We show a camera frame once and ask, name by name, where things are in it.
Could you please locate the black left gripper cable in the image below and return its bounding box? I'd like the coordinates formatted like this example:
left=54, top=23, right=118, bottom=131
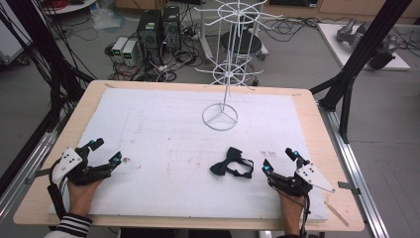
left=47, top=167, right=68, bottom=222

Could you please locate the black and grey robot part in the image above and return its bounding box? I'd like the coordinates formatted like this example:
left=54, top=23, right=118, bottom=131
left=367, top=34, right=399, bottom=70

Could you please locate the black frame post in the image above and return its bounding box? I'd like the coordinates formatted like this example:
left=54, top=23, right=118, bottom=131
left=6, top=0, right=95, bottom=130
left=309, top=0, right=414, bottom=145

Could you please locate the aluminium table rail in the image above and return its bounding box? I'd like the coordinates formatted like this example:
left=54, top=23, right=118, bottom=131
left=0, top=108, right=72, bottom=222
left=318, top=100, right=392, bottom=238

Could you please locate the silver equipment case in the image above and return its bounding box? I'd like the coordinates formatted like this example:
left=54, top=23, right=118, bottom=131
left=0, top=18, right=33, bottom=66

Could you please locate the white wire display rack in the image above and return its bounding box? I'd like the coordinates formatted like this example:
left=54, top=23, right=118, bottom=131
left=193, top=0, right=284, bottom=132

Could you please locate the thin wooden stick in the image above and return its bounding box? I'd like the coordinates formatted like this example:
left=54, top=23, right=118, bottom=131
left=323, top=200, right=351, bottom=228

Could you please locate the black computer tower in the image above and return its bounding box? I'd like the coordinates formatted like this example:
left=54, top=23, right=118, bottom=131
left=136, top=9, right=163, bottom=65
left=160, top=5, right=182, bottom=55

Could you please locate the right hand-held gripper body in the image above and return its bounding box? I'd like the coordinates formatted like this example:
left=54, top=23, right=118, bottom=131
left=267, top=158, right=337, bottom=198

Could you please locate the tangle of black floor cables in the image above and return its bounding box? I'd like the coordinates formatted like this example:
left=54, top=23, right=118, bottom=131
left=103, top=6, right=212, bottom=83

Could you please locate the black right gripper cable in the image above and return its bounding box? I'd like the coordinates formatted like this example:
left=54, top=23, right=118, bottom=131
left=273, top=187, right=313, bottom=238

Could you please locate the white round table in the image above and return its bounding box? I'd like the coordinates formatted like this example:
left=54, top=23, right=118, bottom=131
left=42, top=0, right=99, bottom=16

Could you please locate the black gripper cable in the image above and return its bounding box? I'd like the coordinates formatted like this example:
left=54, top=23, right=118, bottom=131
left=273, top=187, right=313, bottom=238
left=47, top=167, right=68, bottom=222

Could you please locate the person's left hand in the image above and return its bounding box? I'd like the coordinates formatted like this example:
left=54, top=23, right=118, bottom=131
left=66, top=178, right=104, bottom=218

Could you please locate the black round stool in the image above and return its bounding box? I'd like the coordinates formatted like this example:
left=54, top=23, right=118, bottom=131
left=219, top=31, right=263, bottom=62

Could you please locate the black bow tie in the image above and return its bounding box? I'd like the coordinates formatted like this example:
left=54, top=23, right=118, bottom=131
left=209, top=146, right=256, bottom=179

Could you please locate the white foam board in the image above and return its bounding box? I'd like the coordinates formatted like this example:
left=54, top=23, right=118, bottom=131
left=48, top=86, right=330, bottom=223

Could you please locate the person's right hand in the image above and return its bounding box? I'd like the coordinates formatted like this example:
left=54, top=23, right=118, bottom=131
left=277, top=190, right=307, bottom=229

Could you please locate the white floor board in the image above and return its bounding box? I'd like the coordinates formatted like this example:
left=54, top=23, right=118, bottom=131
left=316, top=22, right=412, bottom=71

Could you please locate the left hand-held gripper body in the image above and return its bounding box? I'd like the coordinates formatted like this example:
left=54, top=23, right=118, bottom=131
left=51, top=145, right=113, bottom=186

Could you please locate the white power supply unit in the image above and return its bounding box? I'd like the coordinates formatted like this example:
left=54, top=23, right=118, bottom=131
left=121, top=39, right=140, bottom=68
left=111, top=36, right=129, bottom=64

